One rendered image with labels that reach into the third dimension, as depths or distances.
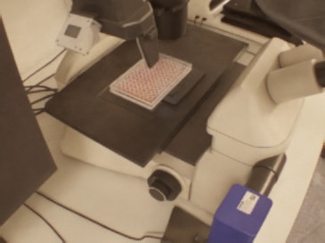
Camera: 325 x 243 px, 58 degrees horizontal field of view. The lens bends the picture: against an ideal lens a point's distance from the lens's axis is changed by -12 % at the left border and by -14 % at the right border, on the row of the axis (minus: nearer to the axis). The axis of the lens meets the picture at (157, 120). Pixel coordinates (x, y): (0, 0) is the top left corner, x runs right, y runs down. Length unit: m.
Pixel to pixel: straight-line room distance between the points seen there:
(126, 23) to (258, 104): 0.19
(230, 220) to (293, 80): 0.19
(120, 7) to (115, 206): 0.41
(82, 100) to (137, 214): 0.24
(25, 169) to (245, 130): 0.30
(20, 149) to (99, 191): 0.29
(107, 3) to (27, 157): 0.23
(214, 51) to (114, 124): 0.27
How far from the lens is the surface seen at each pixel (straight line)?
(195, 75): 0.59
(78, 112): 0.54
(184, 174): 0.61
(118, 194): 0.67
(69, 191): 0.70
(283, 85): 0.44
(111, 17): 0.39
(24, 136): 0.44
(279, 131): 0.46
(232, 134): 0.46
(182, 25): 0.52
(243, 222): 0.41
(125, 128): 0.50
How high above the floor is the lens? 1.31
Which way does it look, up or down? 45 degrees down
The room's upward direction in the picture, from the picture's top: 2 degrees counter-clockwise
